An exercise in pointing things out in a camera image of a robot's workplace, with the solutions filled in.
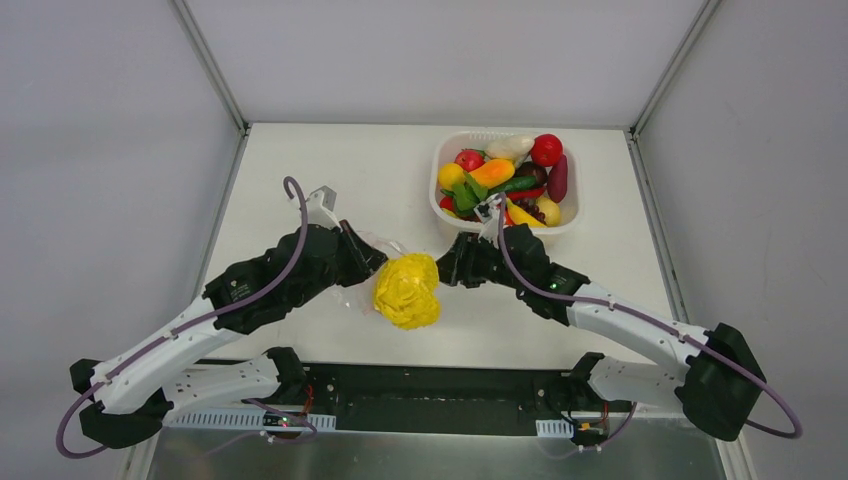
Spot clear zip top bag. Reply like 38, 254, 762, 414
331, 231, 409, 316

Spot yellow toy cabbage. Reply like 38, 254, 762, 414
372, 253, 441, 330

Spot white toy radish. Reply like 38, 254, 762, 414
484, 135, 535, 160

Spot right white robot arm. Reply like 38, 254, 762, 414
436, 226, 766, 441

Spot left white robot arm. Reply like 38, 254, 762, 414
70, 221, 388, 449

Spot yellow toy banana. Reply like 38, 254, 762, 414
506, 200, 547, 228

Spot green toy leaf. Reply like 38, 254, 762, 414
441, 173, 489, 218

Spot dark toy grapes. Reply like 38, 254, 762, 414
514, 198, 546, 225

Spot red toy chili pepper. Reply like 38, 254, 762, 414
507, 187, 546, 202

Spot yellow toy pear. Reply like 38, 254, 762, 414
535, 196, 562, 227

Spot yellow toy lemon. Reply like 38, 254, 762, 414
437, 163, 466, 191

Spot orange toy mango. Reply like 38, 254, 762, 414
469, 158, 515, 189

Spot dark purple toy eggplant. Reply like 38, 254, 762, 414
515, 161, 548, 188

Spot red toy apple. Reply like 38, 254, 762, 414
454, 149, 486, 172

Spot purple toy sweet potato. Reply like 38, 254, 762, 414
547, 154, 569, 203

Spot white plastic basket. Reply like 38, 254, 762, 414
428, 129, 585, 246

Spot red toy tomato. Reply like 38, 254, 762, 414
530, 134, 564, 168

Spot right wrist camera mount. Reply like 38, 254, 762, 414
474, 193, 507, 249

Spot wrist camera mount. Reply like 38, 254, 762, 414
306, 185, 340, 230
474, 193, 507, 249

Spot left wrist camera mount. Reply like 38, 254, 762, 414
306, 185, 340, 230

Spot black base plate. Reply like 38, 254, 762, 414
241, 361, 631, 439

